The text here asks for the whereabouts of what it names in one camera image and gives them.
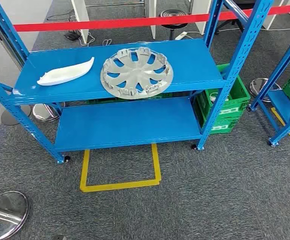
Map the grey plastic wheel hubcap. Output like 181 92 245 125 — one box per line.
100 46 174 100

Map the blue metal shelf rack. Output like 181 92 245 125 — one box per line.
247 24 290 147
0 0 276 165

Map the white curved plastic part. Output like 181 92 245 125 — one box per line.
36 56 95 87

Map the red barrier belt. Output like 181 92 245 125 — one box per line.
0 3 290 52

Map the black round stool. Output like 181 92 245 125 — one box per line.
159 9 189 41

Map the black router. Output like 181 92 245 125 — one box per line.
64 30 82 41

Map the chrome stanchion base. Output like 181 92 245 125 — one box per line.
32 102 66 123
249 77 282 103
0 191 30 240

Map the white desk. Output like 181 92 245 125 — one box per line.
70 0 157 45
190 0 283 34

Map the black office chair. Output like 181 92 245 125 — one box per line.
214 0 251 35

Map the grey round stanchion base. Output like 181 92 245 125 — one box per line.
1 104 32 126

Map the white floor cable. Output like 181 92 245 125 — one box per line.
79 31 113 47

